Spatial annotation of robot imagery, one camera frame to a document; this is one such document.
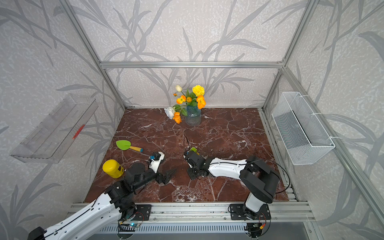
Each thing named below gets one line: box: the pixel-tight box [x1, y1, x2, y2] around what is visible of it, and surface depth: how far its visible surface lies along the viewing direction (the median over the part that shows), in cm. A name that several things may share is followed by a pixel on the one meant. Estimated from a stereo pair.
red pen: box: [72, 124, 86, 140], surface depth 68 cm
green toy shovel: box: [116, 140, 144, 152], surface depth 101 cm
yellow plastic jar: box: [102, 159, 124, 179], surface depth 82 cm
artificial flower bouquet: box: [164, 85, 207, 124], surface depth 86 cm
